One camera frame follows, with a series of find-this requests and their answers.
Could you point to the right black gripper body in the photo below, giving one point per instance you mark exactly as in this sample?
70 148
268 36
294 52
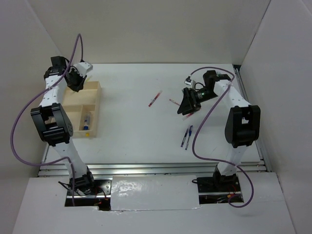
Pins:
198 97

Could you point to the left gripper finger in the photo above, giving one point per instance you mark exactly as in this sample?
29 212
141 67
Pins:
72 87
81 83

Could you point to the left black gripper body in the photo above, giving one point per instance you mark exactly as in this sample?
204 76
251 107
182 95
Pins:
75 78

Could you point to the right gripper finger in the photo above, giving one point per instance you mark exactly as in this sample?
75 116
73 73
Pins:
187 99
185 110

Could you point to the red pen with clear barrel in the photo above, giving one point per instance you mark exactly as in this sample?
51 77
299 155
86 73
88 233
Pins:
155 98

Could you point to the blue cap glue bottle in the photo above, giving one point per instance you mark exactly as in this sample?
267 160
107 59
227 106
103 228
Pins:
87 121

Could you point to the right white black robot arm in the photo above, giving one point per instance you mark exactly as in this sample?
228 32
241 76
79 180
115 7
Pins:
243 122

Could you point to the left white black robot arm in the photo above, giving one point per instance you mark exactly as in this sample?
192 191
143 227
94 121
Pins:
53 124

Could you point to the right blue pen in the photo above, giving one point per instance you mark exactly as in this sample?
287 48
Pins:
189 136

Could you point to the blue pen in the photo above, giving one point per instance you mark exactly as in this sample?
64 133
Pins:
189 136
185 135

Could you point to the left blue pen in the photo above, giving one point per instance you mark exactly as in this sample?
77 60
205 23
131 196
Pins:
185 135

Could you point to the cream compartment organizer tray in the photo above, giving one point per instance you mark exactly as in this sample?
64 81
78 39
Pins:
76 104

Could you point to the white foil cover sheet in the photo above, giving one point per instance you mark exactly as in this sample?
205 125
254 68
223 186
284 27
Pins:
154 193

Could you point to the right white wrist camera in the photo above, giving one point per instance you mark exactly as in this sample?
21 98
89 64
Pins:
189 82

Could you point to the aluminium front rail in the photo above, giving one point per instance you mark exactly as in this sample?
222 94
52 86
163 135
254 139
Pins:
146 169

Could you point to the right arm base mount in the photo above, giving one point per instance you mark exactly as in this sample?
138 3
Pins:
218 189

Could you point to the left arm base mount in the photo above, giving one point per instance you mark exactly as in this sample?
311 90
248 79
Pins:
99 196

